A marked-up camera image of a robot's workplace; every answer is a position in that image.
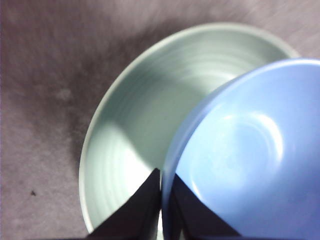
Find blue ribbed bowl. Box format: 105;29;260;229
161;57;320;240

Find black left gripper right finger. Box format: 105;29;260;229
171;173;241;240

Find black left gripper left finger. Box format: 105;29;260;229
87;167;161;240

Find green round plate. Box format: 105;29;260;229
78;21;301;240

